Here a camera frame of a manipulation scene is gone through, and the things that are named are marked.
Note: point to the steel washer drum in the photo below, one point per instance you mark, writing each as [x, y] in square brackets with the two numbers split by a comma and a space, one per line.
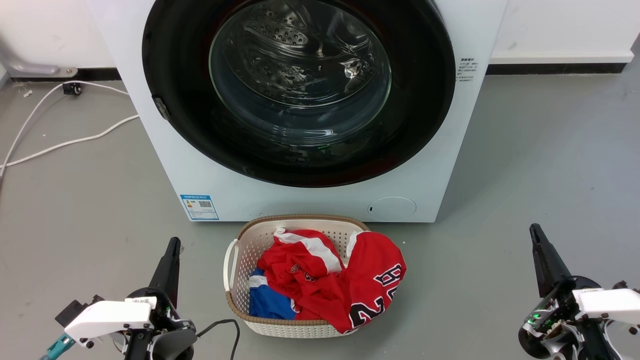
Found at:
[280, 40]

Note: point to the white front-load washing machine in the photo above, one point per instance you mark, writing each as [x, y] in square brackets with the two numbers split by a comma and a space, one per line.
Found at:
[310, 205]

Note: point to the white woven laundry basket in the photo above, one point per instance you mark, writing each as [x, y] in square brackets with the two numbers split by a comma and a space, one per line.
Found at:
[257, 237]

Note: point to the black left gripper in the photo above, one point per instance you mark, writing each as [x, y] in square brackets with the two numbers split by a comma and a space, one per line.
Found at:
[167, 315]

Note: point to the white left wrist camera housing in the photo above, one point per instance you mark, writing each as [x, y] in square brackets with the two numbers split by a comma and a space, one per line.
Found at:
[110, 315]

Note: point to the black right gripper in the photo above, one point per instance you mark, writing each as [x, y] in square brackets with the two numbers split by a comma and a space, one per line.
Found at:
[555, 325]

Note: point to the silver door hinge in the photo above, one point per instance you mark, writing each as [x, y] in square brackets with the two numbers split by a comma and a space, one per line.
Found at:
[161, 108]

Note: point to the blue garment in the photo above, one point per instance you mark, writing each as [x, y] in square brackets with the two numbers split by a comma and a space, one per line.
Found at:
[270, 302]

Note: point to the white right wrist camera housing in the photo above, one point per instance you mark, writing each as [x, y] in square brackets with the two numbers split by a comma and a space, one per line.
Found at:
[615, 301]

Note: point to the red basketball jersey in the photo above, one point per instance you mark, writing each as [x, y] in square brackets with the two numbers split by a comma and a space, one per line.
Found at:
[360, 280]

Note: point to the round filter cover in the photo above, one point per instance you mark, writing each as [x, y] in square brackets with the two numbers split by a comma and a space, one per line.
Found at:
[392, 208]

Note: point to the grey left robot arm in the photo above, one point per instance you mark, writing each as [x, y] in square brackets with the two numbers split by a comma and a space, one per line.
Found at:
[175, 346]

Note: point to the black text notice sticker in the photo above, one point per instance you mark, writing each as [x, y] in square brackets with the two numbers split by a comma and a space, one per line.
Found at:
[467, 70]

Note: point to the round black glass washer door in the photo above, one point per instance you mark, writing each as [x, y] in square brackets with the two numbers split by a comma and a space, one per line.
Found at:
[175, 100]

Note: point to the blue energy label sticker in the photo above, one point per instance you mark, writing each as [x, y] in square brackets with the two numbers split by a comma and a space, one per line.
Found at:
[199, 207]

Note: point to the white skirting board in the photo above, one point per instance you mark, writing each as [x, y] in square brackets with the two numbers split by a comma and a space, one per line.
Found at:
[560, 56]

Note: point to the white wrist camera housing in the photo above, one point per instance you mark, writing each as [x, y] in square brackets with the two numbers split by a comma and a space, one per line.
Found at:
[615, 301]
[110, 315]

